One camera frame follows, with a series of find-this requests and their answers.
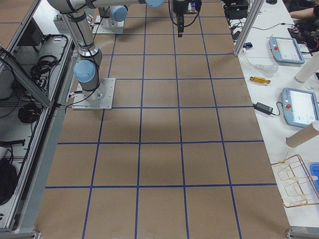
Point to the side aluminium frame rail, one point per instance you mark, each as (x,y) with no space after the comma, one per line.
(23,78)

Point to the teach pendant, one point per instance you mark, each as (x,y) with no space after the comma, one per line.
(300,107)
(286,50)

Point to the black power adapter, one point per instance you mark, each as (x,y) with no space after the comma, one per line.
(263,108)

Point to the white light bulb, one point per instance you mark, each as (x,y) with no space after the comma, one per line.
(270,69)

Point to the yellow brass tool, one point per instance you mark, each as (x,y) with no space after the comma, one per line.
(259,80)

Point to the near cardboard tube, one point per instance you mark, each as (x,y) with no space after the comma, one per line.
(303,135)

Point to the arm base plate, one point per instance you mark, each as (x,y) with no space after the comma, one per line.
(102,98)
(109,29)

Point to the aluminium frame post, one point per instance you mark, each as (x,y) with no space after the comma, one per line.
(252,15)

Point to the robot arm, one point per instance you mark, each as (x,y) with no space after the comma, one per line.
(86,70)
(113,16)

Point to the far teach pendant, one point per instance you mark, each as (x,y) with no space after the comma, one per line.
(286,50)

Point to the near teach pendant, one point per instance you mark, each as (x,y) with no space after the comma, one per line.
(300,107)

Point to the blue small gadget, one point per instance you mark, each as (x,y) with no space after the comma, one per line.
(247,45)

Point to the blue plastic box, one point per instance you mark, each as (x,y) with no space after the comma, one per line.
(314,171)

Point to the gold wire rack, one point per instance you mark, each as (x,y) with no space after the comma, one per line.
(295,182)

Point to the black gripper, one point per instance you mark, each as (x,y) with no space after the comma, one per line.
(178,7)

